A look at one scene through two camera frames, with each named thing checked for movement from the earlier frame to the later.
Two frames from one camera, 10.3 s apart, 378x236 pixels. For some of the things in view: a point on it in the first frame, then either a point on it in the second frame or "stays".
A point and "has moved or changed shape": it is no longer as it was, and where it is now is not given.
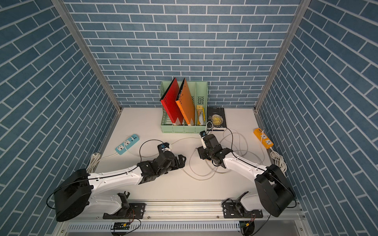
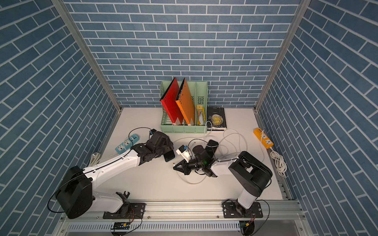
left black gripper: [181, 163] to [169, 145]
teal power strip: [128, 143] stays
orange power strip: [266, 141] stays
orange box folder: [185, 103] stays
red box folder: [168, 101] stays
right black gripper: [202, 153] to [185, 169]
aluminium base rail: [186, 217] stays
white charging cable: [190, 156] has moved or changed shape
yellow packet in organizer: [201, 115] stays
